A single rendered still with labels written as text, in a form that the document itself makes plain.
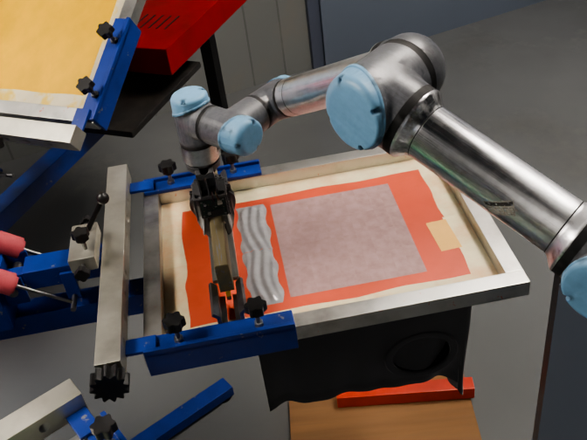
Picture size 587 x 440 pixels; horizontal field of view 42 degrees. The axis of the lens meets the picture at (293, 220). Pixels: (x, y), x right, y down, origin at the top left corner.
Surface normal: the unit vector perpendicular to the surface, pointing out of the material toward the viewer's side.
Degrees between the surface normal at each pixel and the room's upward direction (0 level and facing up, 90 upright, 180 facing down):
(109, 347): 0
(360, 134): 87
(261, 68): 90
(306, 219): 0
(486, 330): 0
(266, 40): 90
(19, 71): 32
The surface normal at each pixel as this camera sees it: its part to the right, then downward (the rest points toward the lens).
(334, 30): 0.40, 0.53
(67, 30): -0.29, -0.34
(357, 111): -0.73, 0.44
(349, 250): -0.11, -0.78
